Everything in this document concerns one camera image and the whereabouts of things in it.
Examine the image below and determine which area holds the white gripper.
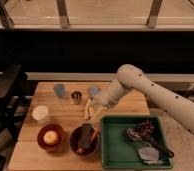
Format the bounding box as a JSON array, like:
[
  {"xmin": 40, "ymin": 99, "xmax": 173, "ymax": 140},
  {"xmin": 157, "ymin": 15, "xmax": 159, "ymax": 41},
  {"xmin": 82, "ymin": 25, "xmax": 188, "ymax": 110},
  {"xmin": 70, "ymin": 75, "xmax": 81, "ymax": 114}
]
[{"xmin": 84, "ymin": 79, "xmax": 128, "ymax": 122}]

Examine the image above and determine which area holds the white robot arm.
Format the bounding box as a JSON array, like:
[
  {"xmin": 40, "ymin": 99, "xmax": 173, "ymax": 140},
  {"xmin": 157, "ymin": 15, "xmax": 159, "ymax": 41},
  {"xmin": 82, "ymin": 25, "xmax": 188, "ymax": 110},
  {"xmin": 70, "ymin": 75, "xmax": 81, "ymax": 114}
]
[{"xmin": 85, "ymin": 64, "xmax": 194, "ymax": 135}]

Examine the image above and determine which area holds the light blue cup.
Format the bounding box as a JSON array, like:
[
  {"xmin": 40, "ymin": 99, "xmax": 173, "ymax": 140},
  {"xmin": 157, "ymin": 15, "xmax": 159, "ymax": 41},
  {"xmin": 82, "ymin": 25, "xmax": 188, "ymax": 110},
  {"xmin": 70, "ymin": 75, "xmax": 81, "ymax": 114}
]
[{"xmin": 89, "ymin": 86, "xmax": 99, "ymax": 98}]

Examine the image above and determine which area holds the small metal cup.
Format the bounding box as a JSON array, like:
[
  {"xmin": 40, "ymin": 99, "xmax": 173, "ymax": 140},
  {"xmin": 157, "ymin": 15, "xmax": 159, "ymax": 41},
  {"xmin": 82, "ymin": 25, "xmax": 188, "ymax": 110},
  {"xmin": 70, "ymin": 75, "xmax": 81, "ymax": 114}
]
[{"xmin": 71, "ymin": 91, "xmax": 82, "ymax": 105}]

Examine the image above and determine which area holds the blue plastic cup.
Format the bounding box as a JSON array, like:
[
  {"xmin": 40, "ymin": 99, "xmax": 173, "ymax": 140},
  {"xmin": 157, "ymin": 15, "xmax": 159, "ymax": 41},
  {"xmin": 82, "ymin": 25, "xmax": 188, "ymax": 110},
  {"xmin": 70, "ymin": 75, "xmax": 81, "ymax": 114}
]
[{"xmin": 54, "ymin": 84, "xmax": 66, "ymax": 98}]

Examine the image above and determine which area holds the white paper cup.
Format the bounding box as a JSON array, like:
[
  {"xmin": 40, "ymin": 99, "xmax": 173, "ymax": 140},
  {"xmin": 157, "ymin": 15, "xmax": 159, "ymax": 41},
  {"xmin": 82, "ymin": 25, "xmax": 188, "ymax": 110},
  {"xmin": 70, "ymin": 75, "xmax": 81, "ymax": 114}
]
[{"xmin": 32, "ymin": 106, "xmax": 50, "ymax": 124}]

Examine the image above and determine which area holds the orange carrot piece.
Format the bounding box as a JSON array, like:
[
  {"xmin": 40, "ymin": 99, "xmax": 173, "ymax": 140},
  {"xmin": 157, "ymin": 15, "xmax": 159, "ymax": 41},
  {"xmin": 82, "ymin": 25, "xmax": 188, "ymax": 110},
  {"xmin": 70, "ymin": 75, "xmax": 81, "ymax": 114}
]
[{"xmin": 91, "ymin": 130, "xmax": 98, "ymax": 141}]

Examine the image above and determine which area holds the dark purple bowl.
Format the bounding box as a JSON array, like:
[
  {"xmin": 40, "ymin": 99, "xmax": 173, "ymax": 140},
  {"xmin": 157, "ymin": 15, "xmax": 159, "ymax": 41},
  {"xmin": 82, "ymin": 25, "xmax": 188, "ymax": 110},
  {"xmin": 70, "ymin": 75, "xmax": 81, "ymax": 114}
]
[{"xmin": 70, "ymin": 123, "xmax": 100, "ymax": 156}]

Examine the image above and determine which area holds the green tray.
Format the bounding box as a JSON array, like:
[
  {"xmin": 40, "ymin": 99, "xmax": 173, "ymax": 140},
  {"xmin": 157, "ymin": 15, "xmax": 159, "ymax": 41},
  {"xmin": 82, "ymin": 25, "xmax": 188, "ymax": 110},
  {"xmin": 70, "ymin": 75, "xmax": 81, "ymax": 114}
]
[{"xmin": 100, "ymin": 115, "xmax": 173, "ymax": 170}]

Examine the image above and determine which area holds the red bowl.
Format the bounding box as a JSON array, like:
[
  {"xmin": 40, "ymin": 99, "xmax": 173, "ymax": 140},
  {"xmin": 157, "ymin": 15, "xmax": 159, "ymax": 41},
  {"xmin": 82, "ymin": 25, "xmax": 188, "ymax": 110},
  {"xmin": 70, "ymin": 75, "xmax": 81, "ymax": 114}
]
[{"xmin": 37, "ymin": 124, "xmax": 64, "ymax": 152}]

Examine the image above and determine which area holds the yellow ball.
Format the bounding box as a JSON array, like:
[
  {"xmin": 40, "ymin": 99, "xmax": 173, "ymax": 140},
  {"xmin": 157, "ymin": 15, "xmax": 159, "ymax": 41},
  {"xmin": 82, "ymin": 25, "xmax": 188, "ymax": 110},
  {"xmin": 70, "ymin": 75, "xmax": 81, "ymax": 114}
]
[{"xmin": 43, "ymin": 130, "xmax": 59, "ymax": 145}]

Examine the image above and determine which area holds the brown pine cone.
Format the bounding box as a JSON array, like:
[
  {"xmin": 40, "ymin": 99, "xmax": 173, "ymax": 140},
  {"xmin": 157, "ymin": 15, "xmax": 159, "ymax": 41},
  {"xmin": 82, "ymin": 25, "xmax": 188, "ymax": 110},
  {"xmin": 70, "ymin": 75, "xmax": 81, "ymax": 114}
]
[{"xmin": 135, "ymin": 120, "xmax": 155, "ymax": 138}]

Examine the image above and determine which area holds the grey cloth piece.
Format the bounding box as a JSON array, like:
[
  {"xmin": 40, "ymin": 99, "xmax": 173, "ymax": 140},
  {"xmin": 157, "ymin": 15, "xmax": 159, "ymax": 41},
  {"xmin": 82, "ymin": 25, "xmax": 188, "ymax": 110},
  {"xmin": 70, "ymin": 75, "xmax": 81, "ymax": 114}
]
[{"xmin": 138, "ymin": 147, "xmax": 162, "ymax": 165}]

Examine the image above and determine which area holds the black handled spoon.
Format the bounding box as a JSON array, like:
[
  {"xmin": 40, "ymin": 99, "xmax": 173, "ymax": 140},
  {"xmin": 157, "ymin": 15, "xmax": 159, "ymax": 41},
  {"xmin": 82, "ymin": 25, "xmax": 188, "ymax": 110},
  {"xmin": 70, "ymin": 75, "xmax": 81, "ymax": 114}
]
[{"xmin": 126, "ymin": 128, "xmax": 174, "ymax": 158}]

